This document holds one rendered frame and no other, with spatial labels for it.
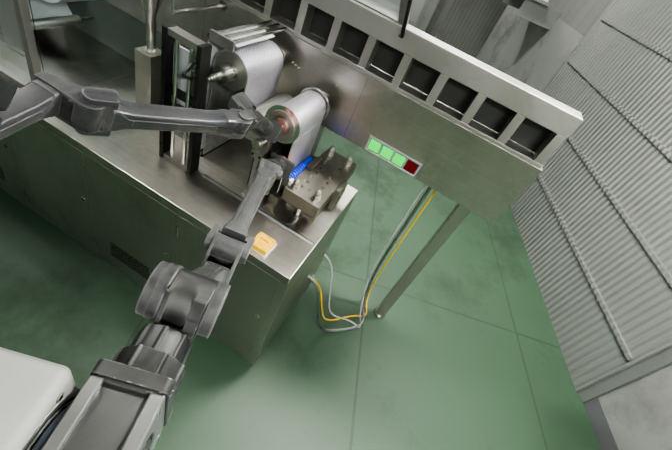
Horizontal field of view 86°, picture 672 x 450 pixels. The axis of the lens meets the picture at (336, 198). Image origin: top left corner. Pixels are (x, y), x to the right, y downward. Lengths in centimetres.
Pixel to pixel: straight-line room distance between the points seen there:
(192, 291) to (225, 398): 156
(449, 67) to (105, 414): 132
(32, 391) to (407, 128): 135
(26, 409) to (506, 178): 146
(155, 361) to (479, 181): 132
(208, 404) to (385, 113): 157
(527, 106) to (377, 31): 60
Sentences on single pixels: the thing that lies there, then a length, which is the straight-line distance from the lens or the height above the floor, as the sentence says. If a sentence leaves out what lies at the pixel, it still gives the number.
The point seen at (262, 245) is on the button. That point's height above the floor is 92.
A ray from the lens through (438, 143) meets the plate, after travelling 152.
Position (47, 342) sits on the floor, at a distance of 224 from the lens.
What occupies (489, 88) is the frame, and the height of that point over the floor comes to 161.
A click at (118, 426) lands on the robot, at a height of 150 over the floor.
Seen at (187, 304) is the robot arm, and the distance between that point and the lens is 53.
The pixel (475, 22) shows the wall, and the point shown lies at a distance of 767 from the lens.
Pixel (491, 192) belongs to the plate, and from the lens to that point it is 159.
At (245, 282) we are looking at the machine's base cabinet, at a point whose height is 69.
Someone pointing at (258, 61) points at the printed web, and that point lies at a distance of 145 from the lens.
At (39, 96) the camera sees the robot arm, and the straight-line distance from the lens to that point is 94.
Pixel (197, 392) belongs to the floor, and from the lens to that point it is 207.
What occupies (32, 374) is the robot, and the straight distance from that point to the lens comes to 49.
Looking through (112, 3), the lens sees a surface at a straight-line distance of 201.
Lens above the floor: 196
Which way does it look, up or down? 39 degrees down
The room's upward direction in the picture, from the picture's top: 25 degrees clockwise
